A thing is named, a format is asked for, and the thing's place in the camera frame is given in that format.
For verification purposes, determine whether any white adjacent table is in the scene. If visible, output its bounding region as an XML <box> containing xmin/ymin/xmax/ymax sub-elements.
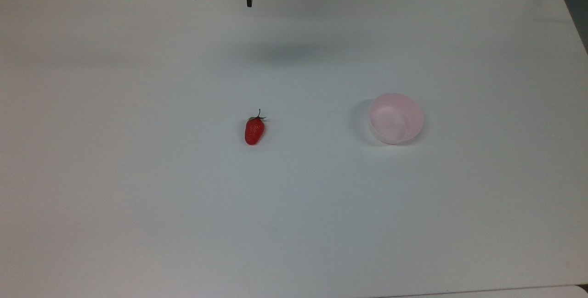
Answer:
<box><xmin>381</xmin><ymin>285</ymin><xmax>588</xmax><ymax>298</ymax></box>

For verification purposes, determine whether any pink plastic bowl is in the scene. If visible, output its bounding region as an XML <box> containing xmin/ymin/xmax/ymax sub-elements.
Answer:
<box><xmin>367</xmin><ymin>93</ymin><xmax>424</xmax><ymax>146</ymax></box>

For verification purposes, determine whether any red strawberry with green stem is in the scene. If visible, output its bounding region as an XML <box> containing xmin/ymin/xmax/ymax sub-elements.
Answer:
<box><xmin>244</xmin><ymin>109</ymin><xmax>267</xmax><ymax>146</ymax></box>

